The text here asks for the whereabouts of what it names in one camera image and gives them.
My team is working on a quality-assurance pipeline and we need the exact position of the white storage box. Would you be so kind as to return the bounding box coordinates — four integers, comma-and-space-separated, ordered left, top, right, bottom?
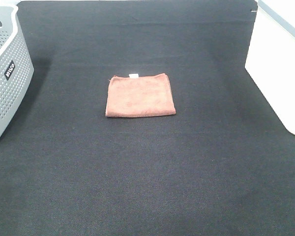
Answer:
245, 0, 295, 135

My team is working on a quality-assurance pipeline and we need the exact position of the black table mat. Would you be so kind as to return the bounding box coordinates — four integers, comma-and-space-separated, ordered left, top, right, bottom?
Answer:
0, 0, 295, 236

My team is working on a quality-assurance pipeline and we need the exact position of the orange-brown towel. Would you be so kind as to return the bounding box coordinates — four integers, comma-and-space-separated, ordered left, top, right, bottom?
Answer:
105, 73, 176, 118

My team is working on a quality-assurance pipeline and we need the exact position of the grey perforated laundry basket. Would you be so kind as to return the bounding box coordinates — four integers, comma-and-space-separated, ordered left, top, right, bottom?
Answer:
0, 4, 34, 137

